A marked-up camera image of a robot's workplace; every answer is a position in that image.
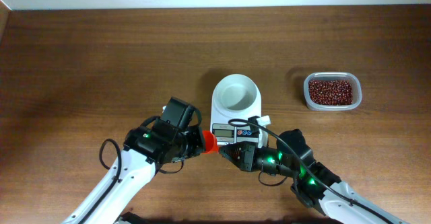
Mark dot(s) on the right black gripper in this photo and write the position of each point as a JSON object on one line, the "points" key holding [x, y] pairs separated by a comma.
{"points": [[246, 161]]}

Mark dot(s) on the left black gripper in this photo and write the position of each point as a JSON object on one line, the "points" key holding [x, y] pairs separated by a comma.
{"points": [[198, 145]]}

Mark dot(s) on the orange measuring scoop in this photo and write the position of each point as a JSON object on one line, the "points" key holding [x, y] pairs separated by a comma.
{"points": [[211, 143]]}

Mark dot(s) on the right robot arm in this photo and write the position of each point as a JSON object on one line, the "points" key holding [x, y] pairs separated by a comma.
{"points": [[314, 185]]}

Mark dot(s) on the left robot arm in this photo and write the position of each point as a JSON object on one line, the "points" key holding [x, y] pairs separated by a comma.
{"points": [[159, 140]]}

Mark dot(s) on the white digital kitchen scale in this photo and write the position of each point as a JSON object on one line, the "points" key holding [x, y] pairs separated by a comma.
{"points": [[227, 134]]}

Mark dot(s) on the white round bowl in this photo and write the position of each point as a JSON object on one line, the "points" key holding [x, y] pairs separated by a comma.
{"points": [[235, 92]]}

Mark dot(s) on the red beans in container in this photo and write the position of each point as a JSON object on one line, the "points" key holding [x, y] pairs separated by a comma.
{"points": [[330, 93]]}

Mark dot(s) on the clear plastic container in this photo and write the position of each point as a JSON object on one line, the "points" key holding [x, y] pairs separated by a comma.
{"points": [[330, 76]]}

